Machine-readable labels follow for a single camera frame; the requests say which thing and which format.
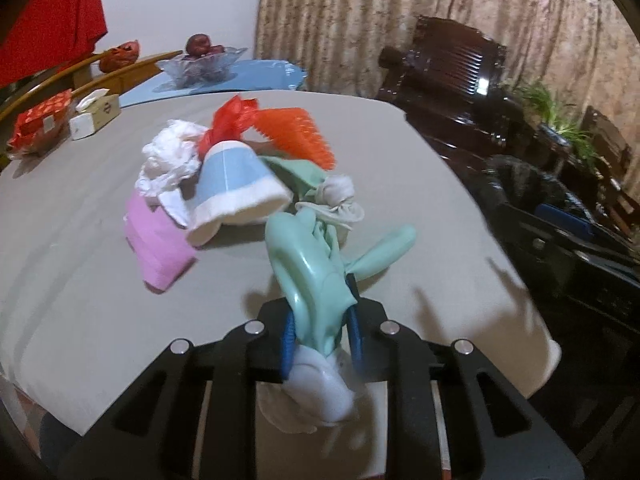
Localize pink face mask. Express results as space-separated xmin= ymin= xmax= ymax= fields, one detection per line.
xmin=124 ymin=191 xmax=196 ymax=292

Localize mint green glove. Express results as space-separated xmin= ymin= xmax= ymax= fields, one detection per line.
xmin=262 ymin=156 xmax=416 ymax=356

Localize blue white paper cup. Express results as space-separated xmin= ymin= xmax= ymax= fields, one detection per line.
xmin=186 ymin=141 xmax=293 ymax=247

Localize white tissue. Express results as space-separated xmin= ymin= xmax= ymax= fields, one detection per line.
xmin=134 ymin=119 xmax=207 ymax=228

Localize orange foam fruit net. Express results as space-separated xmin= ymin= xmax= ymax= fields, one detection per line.
xmin=254 ymin=107 xmax=336 ymax=170

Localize red plastic bag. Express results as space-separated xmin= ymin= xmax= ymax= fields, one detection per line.
xmin=198 ymin=96 xmax=258 ymax=160

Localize black lined trash bin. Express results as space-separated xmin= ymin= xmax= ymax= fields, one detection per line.
xmin=470 ymin=154 xmax=597 ymax=271

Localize dark wooden side table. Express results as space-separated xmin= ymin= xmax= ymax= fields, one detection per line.
xmin=510 ymin=122 xmax=598 ymax=202

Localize dark wooden armchair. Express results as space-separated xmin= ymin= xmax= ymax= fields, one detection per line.
xmin=376 ymin=15 xmax=526 ymax=172
xmin=582 ymin=105 xmax=639 ymax=240

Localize green potted plant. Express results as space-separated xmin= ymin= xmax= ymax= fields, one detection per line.
xmin=504 ymin=80 xmax=597 ymax=165

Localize grey tablecloth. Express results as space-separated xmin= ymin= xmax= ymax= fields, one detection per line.
xmin=1 ymin=91 xmax=561 ymax=434

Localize beige patterned curtain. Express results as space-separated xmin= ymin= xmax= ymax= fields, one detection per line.
xmin=255 ymin=0 xmax=639 ymax=146

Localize glass candy dish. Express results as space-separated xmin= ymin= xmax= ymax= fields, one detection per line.
xmin=6 ymin=105 xmax=70 ymax=158

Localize red candy packet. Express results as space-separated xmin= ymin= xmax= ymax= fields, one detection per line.
xmin=8 ymin=89 xmax=72 ymax=155

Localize beige tissue box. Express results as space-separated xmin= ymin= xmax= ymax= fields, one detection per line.
xmin=68 ymin=88 xmax=120 ymax=141

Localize light blue tablecloth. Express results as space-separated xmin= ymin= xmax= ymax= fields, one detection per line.
xmin=119 ymin=60 xmax=307 ymax=107

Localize glass fruit bowl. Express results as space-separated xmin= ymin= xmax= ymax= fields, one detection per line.
xmin=155 ymin=47 xmax=247 ymax=89

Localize red pumpkin ornament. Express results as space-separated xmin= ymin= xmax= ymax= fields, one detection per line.
xmin=99 ymin=40 xmax=140 ymax=74

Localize red apples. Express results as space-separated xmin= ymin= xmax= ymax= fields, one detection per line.
xmin=184 ymin=34 xmax=226 ymax=60

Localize red cloth cover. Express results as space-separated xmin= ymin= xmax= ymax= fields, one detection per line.
xmin=1 ymin=0 xmax=107 ymax=87

